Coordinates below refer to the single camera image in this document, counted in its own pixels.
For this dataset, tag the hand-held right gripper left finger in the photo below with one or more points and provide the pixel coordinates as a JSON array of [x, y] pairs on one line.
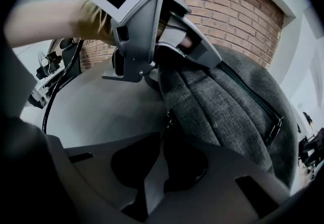
[[101, 180]]

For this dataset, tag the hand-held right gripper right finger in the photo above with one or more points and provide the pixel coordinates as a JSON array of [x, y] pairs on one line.
[[215, 200]]

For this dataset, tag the white desk with clutter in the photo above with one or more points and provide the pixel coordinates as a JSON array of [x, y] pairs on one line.
[[40, 93]]

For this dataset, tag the black office chair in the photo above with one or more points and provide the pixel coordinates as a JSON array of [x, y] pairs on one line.
[[74, 76]]

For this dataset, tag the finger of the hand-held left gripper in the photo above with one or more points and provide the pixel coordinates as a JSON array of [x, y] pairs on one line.
[[202, 38]]

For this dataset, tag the person's left hand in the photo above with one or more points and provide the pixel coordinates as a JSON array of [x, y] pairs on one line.
[[186, 41]]

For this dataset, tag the person's left forearm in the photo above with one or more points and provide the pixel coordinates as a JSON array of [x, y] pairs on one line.
[[50, 22]]

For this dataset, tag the dark grey backpack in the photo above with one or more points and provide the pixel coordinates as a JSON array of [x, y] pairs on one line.
[[222, 106]]

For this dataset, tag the small black wheeled chair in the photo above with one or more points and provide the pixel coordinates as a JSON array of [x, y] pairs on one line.
[[311, 147]]

